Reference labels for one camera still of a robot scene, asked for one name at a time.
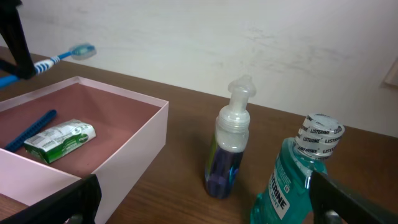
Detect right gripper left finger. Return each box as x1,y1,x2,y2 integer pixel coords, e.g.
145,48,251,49
1,174,102,224

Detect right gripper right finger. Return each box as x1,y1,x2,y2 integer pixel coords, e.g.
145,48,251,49
309,171,397,224

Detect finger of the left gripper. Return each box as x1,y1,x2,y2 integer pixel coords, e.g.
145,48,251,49
1,0,36,80

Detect green white soap packet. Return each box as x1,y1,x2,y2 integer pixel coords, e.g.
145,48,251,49
24,119,96,164

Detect blue white toothbrush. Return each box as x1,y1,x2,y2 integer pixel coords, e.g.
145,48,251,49
1,43,96,88

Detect blue plastic razor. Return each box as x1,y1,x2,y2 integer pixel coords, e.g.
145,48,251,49
5,110,57,152

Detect teal mouthwash bottle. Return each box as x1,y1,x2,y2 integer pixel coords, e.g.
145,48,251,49
250,113,345,224

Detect pink cardboard box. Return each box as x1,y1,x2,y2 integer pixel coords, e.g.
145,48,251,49
1,77,169,223

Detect purple foam soap bottle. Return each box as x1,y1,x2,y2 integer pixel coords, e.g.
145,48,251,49
205,75,256,199

